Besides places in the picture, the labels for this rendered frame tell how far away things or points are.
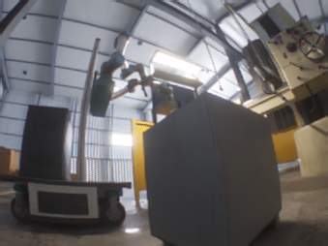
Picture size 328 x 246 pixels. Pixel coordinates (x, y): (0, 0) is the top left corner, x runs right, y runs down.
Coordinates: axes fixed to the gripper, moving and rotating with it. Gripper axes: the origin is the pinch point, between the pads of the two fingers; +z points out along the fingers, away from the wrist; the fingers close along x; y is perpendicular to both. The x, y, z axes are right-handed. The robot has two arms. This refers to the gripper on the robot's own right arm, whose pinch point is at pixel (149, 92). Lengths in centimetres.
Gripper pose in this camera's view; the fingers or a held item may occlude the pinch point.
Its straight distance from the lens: 151.1
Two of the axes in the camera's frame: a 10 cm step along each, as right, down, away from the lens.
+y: -7.5, 2.7, -6.1
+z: 3.4, 9.4, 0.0
